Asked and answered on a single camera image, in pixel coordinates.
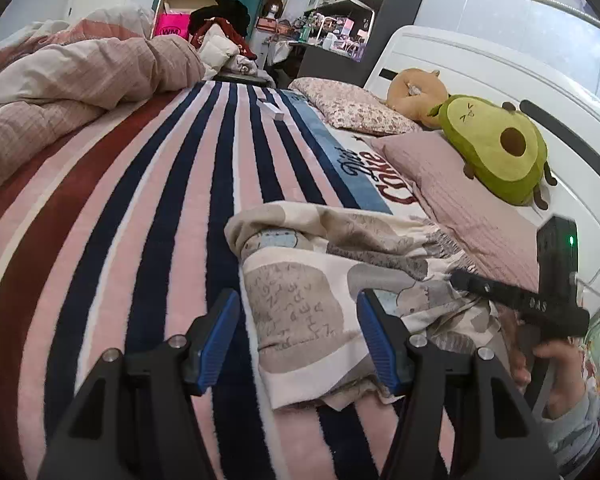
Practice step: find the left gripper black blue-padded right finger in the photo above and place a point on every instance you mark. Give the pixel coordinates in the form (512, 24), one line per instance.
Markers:
(462, 418)

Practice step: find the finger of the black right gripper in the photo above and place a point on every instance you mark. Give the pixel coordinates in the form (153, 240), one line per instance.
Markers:
(510, 296)

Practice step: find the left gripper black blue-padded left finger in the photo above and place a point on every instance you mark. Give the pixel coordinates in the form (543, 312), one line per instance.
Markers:
(133, 417)

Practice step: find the beige bear-print pants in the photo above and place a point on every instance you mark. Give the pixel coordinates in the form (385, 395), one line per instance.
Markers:
(303, 267)

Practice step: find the star-print sleeve forearm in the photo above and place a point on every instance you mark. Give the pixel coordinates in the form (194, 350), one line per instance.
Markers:
(574, 437)

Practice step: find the person's right hand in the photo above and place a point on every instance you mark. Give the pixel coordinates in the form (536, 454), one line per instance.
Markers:
(566, 386)

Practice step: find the plain pink pillow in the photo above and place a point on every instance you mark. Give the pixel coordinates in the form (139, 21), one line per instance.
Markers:
(496, 236)

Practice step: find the green avocado plush toy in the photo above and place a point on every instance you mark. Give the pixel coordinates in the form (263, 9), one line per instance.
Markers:
(501, 147)

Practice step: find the striped pink navy blanket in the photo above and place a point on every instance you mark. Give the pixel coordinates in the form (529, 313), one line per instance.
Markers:
(114, 236)

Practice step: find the tan plush toy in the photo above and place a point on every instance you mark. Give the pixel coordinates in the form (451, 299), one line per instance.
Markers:
(414, 93)

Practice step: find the floral pink pillow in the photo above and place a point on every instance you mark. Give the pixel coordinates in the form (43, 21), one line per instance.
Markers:
(346, 106)

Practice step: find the small white box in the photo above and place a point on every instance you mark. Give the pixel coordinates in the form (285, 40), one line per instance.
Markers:
(271, 110)

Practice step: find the dark grey bookshelf unit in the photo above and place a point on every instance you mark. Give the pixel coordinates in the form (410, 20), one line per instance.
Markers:
(383, 18)

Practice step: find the pink striped crumpled duvet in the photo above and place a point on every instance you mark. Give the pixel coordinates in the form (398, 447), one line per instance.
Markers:
(56, 77)

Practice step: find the pile of dark clothes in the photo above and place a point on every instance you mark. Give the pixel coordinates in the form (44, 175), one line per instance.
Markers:
(218, 34)

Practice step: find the bright pink bag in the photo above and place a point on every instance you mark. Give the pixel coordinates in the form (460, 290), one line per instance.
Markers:
(172, 24)

